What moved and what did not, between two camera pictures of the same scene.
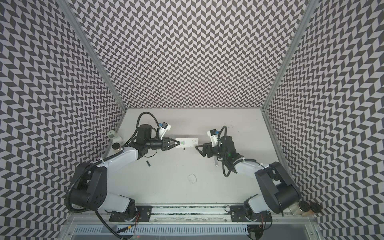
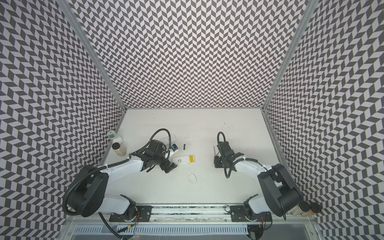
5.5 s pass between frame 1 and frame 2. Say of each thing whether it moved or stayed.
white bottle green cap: stayed
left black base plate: stayed
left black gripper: moved
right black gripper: moved
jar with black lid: stayed
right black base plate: stayed
